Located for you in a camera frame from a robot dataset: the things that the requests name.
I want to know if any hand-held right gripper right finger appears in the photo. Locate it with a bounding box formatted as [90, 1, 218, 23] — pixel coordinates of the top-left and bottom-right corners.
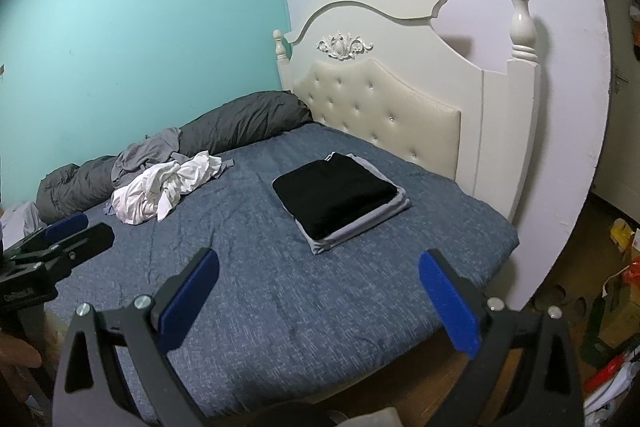
[417, 249, 586, 427]

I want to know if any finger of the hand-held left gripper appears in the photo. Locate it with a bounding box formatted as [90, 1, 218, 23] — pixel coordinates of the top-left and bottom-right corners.
[4, 212, 90, 259]
[49, 222, 115, 276]

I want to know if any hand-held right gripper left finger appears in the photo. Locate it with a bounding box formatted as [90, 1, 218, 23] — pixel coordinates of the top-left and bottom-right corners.
[52, 247, 221, 427]

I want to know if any black sweater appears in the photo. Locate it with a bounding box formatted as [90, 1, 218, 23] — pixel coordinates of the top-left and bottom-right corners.
[272, 152, 399, 239]

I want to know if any person's left hand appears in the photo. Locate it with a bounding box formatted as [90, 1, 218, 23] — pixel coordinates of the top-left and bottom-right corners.
[0, 336, 45, 370]

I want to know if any pale crumpled cloth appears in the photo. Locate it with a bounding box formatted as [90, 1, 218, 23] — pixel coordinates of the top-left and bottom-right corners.
[0, 201, 49, 241]

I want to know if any white crumpled garment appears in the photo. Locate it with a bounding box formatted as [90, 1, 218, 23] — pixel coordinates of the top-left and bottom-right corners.
[110, 150, 224, 226]

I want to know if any brown slipper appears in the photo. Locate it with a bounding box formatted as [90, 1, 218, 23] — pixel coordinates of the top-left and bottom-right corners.
[534, 287, 567, 316]
[562, 297, 590, 324]

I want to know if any grey crumpled garment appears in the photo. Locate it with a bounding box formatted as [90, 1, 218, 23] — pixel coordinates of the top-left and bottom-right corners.
[111, 127, 237, 188]

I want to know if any bed with blue sheet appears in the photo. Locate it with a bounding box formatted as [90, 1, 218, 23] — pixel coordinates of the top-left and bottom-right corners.
[37, 122, 521, 427]

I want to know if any light grey garment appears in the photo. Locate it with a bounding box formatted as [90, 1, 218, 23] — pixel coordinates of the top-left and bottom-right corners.
[292, 151, 414, 257]

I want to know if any long red packet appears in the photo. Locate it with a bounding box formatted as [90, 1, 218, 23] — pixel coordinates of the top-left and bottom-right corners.
[585, 351, 629, 394]

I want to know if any cardboard box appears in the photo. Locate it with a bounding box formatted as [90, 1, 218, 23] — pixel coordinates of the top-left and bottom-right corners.
[597, 291, 640, 351]

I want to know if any orange red packet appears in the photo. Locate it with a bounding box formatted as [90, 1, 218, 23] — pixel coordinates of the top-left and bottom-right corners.
[620, 257, 640, 291]

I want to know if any dark grey duvet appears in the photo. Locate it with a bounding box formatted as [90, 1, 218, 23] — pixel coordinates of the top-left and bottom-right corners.
[36, 90, 314, 224]

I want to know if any yellow packet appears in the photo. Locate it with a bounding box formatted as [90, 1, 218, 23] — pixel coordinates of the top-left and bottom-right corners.
[610, 218, 637, 254]

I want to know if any cream tufted headboard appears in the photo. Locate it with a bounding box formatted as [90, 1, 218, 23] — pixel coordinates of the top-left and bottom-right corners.
[272, 0, 544, 226]

